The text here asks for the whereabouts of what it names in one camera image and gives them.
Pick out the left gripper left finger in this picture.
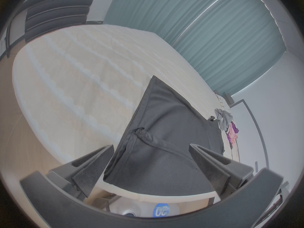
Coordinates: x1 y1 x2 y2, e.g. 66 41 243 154
48 144 115 198

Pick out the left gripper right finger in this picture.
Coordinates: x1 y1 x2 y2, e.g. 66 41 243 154
189 143 254 197

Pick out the black T-shirt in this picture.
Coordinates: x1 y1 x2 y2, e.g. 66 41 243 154
103 75 225 193

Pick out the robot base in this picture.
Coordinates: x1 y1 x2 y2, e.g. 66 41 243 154
108 195 188 218

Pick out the pile of clothes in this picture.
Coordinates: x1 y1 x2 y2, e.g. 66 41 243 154
227 121 240 151

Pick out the bed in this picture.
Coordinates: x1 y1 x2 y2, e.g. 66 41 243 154
12 24 270 202

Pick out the grey garment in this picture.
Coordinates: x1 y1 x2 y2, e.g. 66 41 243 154
215 108 233 130

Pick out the white printed pillow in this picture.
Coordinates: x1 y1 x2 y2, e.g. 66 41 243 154
215 93 232 111

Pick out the grey bedside table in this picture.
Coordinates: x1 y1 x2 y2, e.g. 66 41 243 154
214 90 235 104

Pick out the blue-green curtain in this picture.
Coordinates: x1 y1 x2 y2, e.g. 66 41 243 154
172 0 286 96
103 0 238 45

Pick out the black chest of drawers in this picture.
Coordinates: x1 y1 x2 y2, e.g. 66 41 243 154
25 0 93 42

